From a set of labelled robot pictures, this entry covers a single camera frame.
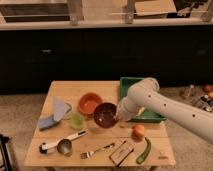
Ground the light blue cloth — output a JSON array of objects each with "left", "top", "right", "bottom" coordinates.
[{"left": 53, "top": 98, "right": 70, "bottom": 121}]

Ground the small green cup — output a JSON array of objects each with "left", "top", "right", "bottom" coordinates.
[{"left": 70, "top": 113, "right": 84, "bottom": 130}]

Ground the green cucumber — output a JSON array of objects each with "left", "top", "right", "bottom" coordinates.
[{"left": 136, "top": 138, "right": 151, "bottom": 164}]

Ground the dark purple bowl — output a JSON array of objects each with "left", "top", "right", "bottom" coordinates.
[{"left": 93, "top": 102, "right": 118, "bottom": 129}]

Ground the orange peach fruit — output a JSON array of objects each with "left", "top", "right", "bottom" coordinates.
[{"left": 133, "top": 124, "right": 145, "bottom": 139}]

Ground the orange bowl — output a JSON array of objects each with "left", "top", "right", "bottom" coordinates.
[{"left": 78, "top": 93, "right": 103, "bottom": 115}]

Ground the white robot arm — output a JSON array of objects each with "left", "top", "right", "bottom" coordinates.
[{"left": 117, "top": 77, "right": 213, "bottom": 144}]

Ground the light wooden table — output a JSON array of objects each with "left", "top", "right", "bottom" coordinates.
[{"left": 25, "top": 81, "right": 175, "bottom": 168}]

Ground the white handled tool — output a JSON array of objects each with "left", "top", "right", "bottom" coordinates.
[{"left": 38, "top": 130, "right": 88, "bottom": 155}]

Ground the black and tan box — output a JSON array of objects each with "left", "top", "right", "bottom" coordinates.
[{"left": 109, "top": 141, "right": 134, "bottom": 167}]

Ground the silver fork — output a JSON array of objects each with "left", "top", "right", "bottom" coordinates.
[{"left": 80, "top": 143, "right": 115, "bottom": 159}]

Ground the metal measuring cup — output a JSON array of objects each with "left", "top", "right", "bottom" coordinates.
[{"left": 57, "top": 139, "right": 72, "bottom": 156}]

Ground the green plastic tray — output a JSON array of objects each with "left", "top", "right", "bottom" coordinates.
[{"left": 118, "top": 77, "right": 166, "bottom": 123}]

